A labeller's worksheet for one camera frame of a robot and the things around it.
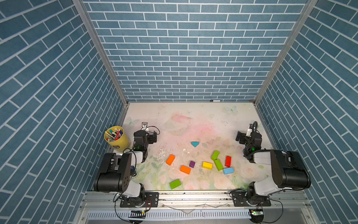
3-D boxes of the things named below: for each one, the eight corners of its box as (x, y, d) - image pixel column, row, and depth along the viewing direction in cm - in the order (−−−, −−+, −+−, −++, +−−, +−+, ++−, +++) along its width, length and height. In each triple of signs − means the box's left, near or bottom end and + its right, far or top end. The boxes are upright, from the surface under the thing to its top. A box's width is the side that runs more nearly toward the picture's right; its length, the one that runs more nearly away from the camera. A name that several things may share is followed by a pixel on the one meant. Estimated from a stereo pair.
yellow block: (202, 167, 87) (202, 166, 85) (202, 162, 89) (203, 161, 88) (211, 170, 86) (212, 168, 85) (212, 164, 89) (212, 163, 87)
